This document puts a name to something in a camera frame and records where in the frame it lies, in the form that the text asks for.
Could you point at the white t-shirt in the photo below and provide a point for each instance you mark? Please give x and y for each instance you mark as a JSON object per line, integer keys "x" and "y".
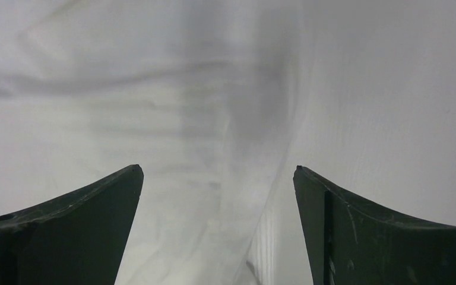
{"x": 204, "y": 95}

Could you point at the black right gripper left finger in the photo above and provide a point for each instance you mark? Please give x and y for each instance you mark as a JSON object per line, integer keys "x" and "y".
{"x": 76, "y": 238}

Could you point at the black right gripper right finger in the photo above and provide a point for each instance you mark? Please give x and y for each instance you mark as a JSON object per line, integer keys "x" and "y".
{"x": 353, "y": 240}

